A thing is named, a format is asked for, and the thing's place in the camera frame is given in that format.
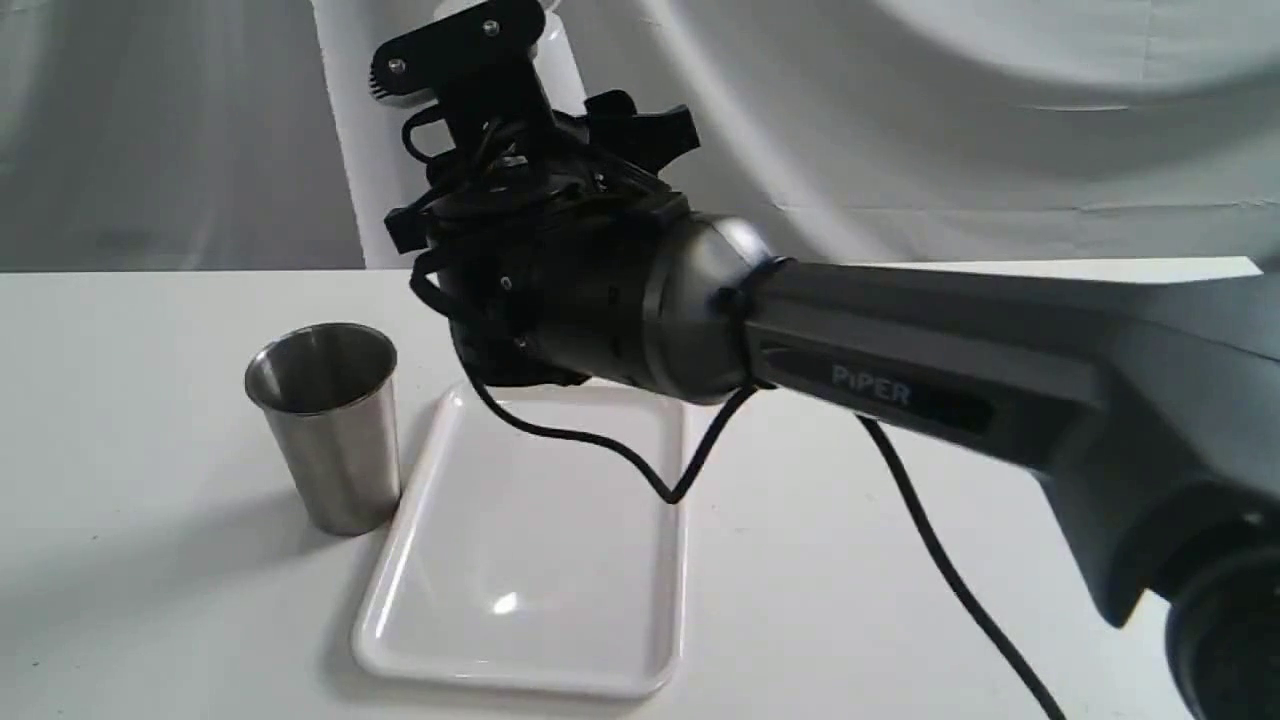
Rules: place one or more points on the plastic squeeze bottle with oil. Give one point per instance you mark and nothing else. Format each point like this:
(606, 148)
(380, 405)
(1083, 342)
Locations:
(555, 60)

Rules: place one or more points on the white rectangular plastic tray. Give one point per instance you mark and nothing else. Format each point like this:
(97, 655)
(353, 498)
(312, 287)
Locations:
(518, 563)

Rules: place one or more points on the grey backdrop cloth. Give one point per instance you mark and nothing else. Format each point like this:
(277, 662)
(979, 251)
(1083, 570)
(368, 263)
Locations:
(220, 135)

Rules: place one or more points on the stainless steel cup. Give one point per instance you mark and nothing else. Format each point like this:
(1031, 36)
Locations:
(328, 396)

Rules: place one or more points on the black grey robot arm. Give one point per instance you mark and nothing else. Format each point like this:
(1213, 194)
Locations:
(589, 303)

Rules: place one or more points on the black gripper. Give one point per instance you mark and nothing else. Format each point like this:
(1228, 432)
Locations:
(608, 159)

